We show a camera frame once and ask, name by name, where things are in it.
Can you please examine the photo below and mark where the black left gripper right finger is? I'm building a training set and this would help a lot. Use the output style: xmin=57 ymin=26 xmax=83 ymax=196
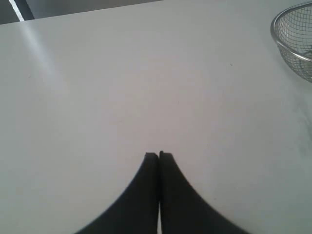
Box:
xmin=159 ymin=151 xmax=246 ymax=234

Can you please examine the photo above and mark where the oval metal wire basket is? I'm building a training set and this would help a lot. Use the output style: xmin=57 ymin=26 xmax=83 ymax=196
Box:
xmin=270 ymin=1 xmax=312 ymax=82

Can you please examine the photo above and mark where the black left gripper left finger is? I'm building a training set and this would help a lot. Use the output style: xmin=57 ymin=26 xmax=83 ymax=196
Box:
xmin=78 ymin=153 xmax=160 ymax=234

